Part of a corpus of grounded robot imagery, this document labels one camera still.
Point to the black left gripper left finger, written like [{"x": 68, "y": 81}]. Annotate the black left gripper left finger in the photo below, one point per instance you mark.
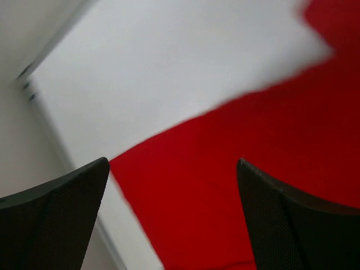
[{"x": 49, "y": 226}]

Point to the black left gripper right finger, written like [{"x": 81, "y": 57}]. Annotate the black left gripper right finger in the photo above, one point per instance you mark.
[{"x": 291, "y": 229}]

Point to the red t shirt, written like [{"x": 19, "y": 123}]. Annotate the red t shirt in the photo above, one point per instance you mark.
[{"x": 181, "y": 183}]

